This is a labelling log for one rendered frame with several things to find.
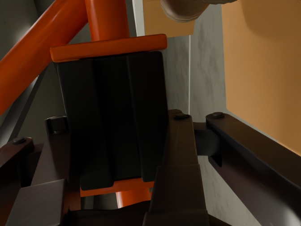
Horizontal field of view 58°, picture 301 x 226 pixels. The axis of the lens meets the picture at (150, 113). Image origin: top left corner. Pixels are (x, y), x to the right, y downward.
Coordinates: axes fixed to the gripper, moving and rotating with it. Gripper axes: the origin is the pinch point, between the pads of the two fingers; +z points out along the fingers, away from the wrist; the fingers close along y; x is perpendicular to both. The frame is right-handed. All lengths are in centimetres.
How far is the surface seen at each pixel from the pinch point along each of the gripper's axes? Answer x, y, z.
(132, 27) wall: 62, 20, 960
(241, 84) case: -0.5, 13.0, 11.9
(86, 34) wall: 55, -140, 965
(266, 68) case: 1.8, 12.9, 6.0
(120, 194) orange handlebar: -3.8, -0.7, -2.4
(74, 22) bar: 6.8, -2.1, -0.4
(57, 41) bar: 5.8, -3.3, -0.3
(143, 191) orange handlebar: -3.8, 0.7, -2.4
